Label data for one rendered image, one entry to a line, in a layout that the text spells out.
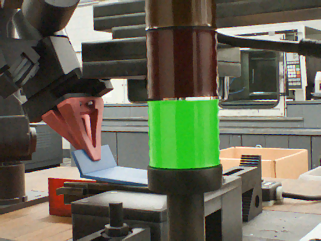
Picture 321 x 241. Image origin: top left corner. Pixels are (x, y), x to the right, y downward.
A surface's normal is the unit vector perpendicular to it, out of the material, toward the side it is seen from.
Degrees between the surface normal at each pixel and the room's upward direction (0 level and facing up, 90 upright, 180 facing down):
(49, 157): 90
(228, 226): 90
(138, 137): 90
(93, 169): 64
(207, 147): 104
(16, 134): 83
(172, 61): 76
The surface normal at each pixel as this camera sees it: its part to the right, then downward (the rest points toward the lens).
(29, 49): 0.77, -0.43
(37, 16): -0.43, 0.75
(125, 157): -0.54, 0.06
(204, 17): 0.56, 0.27
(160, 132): -0.63, -0.18
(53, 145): 0.84, 0.00
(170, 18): -0.29, 0.30
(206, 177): 0.49, 0.04
